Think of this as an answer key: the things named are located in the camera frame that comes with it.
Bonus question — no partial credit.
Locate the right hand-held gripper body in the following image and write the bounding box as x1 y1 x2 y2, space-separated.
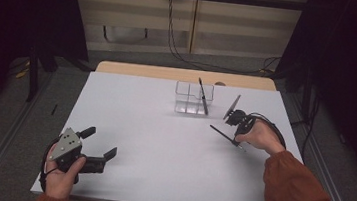
220 92 260 141

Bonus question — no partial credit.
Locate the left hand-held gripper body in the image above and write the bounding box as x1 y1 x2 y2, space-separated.
44 125 111 188

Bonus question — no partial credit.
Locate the thin black makeup brush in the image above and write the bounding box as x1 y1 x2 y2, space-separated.
207 124 250 153

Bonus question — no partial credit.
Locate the clear plastic organizer box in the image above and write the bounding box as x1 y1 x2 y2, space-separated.
172 79 216 118

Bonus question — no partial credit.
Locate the person's right hand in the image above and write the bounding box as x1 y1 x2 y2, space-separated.
232 116 289 158

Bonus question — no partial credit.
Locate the person's left hand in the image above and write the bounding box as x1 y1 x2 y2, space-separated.
41 151 88 201

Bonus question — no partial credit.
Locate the white table mat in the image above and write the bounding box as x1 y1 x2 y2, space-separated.
29 65 336 201

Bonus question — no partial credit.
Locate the black metal stand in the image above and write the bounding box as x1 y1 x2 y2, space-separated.
25 41 45 104

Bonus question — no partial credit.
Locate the wooden table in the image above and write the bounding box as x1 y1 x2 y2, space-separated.
94 59 278 93

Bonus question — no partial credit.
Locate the black curtain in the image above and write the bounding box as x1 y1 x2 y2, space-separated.
263 0 357 191
0 0 95 151

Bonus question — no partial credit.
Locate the left hand-held gripper cable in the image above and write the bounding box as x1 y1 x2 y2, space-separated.
37 135 63 195

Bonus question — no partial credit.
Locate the hand-held gripper cable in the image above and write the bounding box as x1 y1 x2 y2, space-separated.
245 111 290 150
37 135 63 195

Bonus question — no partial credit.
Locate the right hand-held gripper cable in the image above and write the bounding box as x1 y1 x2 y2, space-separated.
245 111 290 150

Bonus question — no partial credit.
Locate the long black wall cable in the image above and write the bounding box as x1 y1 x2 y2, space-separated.
160 0 289 79

